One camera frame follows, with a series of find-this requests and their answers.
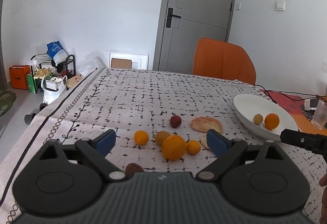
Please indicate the white bowl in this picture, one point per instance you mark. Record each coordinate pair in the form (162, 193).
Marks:
(251, 104)

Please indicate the red plum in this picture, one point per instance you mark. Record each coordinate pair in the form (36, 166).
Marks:
(175, 121)

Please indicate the white patterned tablecloth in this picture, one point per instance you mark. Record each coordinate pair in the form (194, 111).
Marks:
(143, 96)

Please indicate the green box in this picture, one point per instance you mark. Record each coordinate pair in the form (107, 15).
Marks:
(31, 83)

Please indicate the clear plastic cup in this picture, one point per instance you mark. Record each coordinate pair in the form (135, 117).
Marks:
(319, 115)

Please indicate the orange box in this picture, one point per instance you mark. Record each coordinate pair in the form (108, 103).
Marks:
(19, 77)

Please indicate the mandarin peel piece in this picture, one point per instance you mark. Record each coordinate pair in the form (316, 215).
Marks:
(203, 141)

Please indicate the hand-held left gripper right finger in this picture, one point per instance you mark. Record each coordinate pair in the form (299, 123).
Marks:
(216, 142)

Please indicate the medium orange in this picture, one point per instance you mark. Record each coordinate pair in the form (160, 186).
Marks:
(271, 121)

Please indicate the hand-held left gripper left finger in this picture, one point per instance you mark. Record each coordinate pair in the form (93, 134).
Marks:
(106, 142)

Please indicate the large orange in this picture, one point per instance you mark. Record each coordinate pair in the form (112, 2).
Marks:
(174, 147)

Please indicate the dark grey slipper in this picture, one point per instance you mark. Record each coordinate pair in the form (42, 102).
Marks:
(43, 106)
(29, 117)

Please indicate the brown paper bag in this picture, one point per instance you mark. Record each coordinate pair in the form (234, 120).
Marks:
(74, 81)

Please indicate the brown cardboard sheet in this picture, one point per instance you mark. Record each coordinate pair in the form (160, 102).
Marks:
(121, 63)

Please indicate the orange chair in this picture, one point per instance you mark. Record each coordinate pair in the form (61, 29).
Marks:
(222, 60)

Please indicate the blue and white bag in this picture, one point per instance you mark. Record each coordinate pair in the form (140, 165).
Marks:
(56, 51)

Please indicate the white light switch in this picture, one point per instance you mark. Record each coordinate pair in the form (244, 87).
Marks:
(280, 5)

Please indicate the pair of yellow slippers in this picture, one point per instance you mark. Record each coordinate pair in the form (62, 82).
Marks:
(42, 73)

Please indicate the white shopping bag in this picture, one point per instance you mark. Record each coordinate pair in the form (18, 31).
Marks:
(51, 93)

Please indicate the grey door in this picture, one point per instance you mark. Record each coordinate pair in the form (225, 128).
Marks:
(201, 9)

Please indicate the person's right hand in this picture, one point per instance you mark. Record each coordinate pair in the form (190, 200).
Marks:
(324, 203)

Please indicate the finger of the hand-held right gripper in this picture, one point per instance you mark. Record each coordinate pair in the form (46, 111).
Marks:
(301, 140)

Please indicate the small orange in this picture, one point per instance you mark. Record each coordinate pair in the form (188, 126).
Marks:
(141, 137)
(193, 147)

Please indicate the clear plastic bag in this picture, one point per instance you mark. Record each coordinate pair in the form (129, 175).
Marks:
(90, 65)

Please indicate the brown kiwi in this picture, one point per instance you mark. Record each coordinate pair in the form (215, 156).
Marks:
(133, 169)

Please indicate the small green fruit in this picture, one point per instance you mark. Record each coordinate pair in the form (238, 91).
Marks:
(258, 119)

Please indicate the white framed board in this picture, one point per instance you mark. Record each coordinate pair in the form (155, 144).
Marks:
(127, 55)

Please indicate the green rug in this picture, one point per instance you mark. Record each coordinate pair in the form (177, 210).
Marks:
(6, 102)

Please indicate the small white wall switch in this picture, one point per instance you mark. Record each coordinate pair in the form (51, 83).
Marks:
(238, 6)

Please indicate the red printed cloth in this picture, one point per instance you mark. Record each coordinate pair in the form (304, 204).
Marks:
(288, 101)

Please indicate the black shoe rack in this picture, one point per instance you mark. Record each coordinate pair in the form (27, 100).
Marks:
(70, 63)

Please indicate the yellow-green kiwi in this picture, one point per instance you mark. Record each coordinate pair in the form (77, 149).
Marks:
(162, 137)

